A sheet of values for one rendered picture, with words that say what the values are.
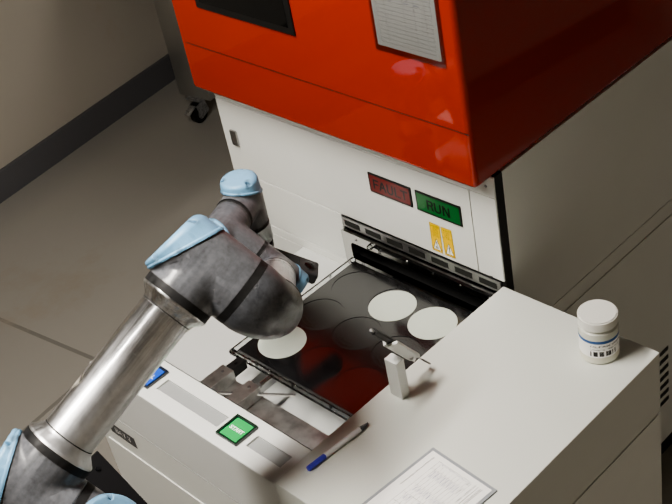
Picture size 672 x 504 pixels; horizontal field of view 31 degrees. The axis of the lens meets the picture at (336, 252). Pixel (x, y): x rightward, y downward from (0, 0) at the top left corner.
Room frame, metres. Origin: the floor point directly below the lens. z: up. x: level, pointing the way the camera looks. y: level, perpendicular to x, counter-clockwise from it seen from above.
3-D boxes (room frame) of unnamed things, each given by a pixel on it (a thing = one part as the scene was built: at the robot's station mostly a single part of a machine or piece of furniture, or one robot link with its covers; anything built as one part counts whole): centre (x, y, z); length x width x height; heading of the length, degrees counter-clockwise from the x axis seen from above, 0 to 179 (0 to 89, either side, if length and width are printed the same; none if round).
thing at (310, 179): (2.15, -0.06, 1.02); 0.81 x 0.03 x 0.40; 38
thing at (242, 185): (1.94, 0.15, 1.21); 0.09 x 0.08 x 0.11; 151
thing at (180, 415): (1.69, 0.32, 0.89); 0.55 x 0.09 x 0.14; 38
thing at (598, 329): (1.59, -0.42, 1.01); 0.07 x 0.07 x 0.10
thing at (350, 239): (2.01, -0.16, 0.89); 0.44 x 0.02 x 0.10; 38
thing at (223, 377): (1.81, 0.29, 0.89); 0.08 x 0.03 x 0.03; 128
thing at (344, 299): (1.86, -0.01, 0.90); 0.34 x 0.34 x 0.01; 38
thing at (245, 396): (1.75, 0.24, 0.89); 0.08 x 0.03 x 0.03; 128
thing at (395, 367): (1.60, -0.07, 1.03); 0.06 x 0.04 x 0.13; 128
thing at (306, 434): (1.69, 0.19, 0.87); 0.36 x 0.08 x 0.03; 38
